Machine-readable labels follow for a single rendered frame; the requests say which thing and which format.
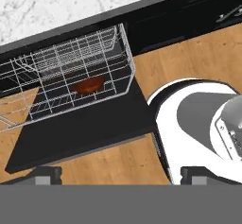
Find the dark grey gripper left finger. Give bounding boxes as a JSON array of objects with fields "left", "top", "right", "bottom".
[{"left": 2, "top": 165, "right": 63, "bottom": 186}]

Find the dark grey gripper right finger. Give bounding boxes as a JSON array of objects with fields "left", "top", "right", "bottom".
[{"left": 180, "top": 165, "right": 242, "bottom": 186}]

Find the black dishwasher door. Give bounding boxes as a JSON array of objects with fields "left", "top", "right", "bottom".
[{"left": 4, "top": 76, "right": 158, "bottom": 174}]

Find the red-brown bowl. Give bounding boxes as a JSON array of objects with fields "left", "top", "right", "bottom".
[{"left": 70, "top": 76, "right": 106, "bottom": 95}]

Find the white and black round object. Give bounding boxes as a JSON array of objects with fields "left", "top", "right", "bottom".
[{"left": 147, "top": 78, "right": 242, "bottom": 185}]

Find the silver wire dishwasher rack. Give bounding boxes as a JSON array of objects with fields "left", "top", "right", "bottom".
[
  {"left": 17, "top": 24, "right": 137, "bottom": 122},
  {"left": 0, "top": 53, "right": 43, "bottom": 133}
]

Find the silver cupboard handle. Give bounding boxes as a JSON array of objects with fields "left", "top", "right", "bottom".
[{"left": 216, "top": 6, "right": 242, "bottom": 24}]

